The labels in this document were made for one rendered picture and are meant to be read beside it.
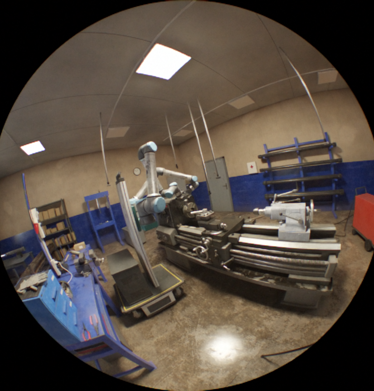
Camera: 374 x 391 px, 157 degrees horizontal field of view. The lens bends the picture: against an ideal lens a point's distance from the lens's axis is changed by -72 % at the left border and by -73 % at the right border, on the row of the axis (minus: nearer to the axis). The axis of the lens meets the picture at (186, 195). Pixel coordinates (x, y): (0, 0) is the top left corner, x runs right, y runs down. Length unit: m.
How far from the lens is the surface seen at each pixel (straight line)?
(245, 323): 1.79
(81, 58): 2.18
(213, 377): 1.61
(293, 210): 1.43
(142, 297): 1.86
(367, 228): 3.15
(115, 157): 5.50
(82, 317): 1.24
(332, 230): 1.75
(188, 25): 2.05
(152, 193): 1.33
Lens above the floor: 1.60
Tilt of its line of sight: 7 degrees down
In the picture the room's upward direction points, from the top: 13 degrees counter-clockwise
